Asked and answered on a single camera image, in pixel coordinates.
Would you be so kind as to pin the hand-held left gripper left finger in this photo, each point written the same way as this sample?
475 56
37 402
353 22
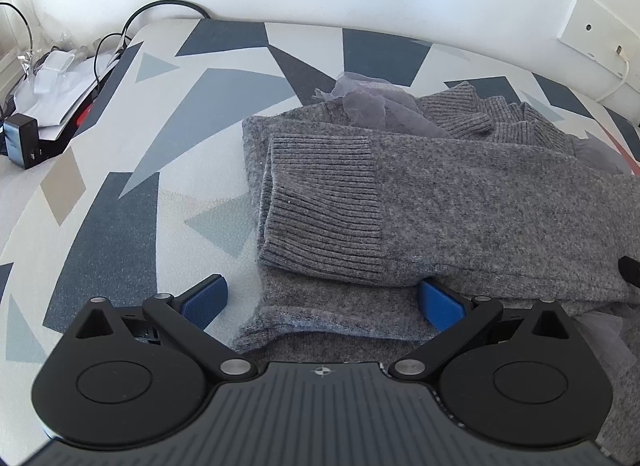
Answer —
205 296

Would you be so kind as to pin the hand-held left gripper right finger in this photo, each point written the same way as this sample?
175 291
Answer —
440 303

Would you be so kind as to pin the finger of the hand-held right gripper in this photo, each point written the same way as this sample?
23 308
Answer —
631 271

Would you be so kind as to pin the grey knit tulle sweater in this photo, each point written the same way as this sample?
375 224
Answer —
450 196

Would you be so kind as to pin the geometric patterned bed sheet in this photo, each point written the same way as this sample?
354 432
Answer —
125 226

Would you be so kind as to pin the black flat box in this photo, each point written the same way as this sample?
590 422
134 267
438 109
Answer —
52 144

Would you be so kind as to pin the black charger adapter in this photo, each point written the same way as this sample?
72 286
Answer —
20 138

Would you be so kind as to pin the white papers pile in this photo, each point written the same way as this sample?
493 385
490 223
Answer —
55 95

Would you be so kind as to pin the white wall socket plate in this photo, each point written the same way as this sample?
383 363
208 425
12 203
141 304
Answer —
595 25

